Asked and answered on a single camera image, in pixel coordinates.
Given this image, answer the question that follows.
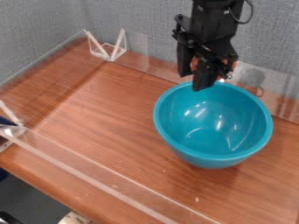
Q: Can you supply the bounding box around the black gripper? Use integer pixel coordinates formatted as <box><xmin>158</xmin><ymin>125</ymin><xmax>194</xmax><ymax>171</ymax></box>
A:
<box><xmin>172</xmin><ymin>0</ymin><xmax>238</xmax><ymax>91</ymax></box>

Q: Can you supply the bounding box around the blue plastic bowl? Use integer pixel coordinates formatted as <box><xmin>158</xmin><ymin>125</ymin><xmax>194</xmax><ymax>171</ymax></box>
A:
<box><xmin>153</xmin><ymin>82</ymin><xmax>273</xmax><ymax>169</ymax></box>

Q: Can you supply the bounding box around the clear acrylic front barrier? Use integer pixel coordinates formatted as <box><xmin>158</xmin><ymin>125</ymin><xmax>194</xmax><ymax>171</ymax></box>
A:
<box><xmin>13</xmin><ymin>127</ymin><xmax>218</xmax><ymax>224</ymax></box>

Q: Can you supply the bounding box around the black cable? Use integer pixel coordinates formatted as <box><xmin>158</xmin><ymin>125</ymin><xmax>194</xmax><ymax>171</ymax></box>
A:
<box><xmin>228</xmin><ymin>0</ymin><xmax>254</xmax><ymax>25</ymax></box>

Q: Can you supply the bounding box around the clear acrylic corner bracket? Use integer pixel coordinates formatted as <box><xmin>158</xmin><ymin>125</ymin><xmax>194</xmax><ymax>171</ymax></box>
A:
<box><xmin>83</xmin><ymin>29</ymin><xmax>126</xmax><ymax>62</ymax></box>

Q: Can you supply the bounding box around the clear acrylic left bracket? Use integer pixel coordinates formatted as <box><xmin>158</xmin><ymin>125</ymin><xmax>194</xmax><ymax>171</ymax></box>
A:
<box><xmin>0</xmin><ymin>100</ymin><xmax>23</xmax><ymax>153</ymax></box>

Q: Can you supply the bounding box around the red toy mushroom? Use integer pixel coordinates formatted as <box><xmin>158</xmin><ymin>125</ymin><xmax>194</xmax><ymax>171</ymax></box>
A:
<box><xmin>190</xmin><ymin>58</ymin><xmax>237</xmax><ymax>80</ymax></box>

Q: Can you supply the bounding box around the clear acrylic barrier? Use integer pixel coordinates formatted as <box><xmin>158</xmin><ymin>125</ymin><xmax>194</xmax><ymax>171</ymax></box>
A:
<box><xmin>13</xmin><ymin>127</ymin><xmax>218</xmax><ymax>224</ymax></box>
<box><xmin>116</xmin><ymin>31</ymin><xmax>299</xmax><ymax>124</ymax></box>

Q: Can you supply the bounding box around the clear acrylic back barrier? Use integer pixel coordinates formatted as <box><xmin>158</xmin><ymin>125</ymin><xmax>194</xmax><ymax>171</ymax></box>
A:
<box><xmin>116</xmin><ymin>31</ymin><xmax>299</xmax><ymax>124</ymax></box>

